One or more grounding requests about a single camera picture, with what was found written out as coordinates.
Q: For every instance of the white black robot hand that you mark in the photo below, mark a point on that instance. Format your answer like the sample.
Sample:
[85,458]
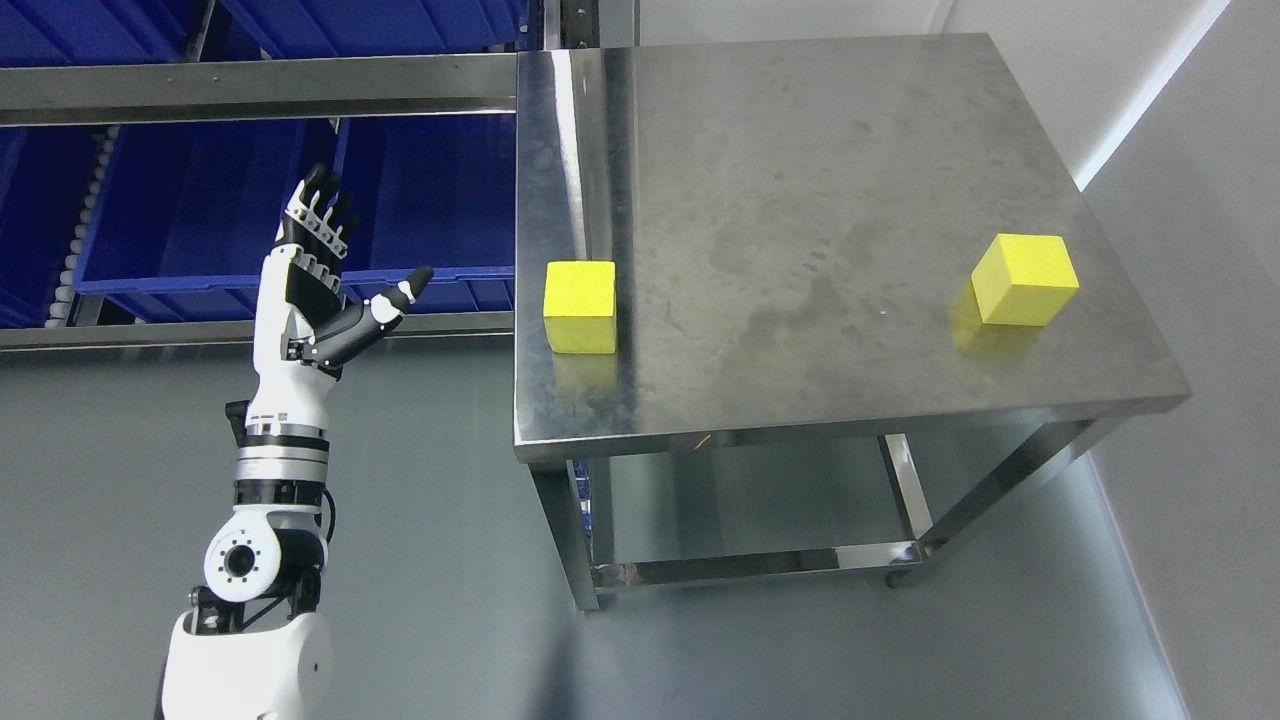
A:
[299,302]

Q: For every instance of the yellow foam block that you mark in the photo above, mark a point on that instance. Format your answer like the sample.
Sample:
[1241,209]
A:
[1024,279]
[580,307]

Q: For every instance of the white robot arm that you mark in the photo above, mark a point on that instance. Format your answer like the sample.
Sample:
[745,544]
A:
[253,644]

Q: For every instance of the blue plastic bin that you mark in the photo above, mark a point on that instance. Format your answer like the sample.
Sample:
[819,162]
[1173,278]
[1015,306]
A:
[329,29]
[44,172]
[90,33]
[188,212]

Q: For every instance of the stainless steel table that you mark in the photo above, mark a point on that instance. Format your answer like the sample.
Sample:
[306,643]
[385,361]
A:
[794,224]

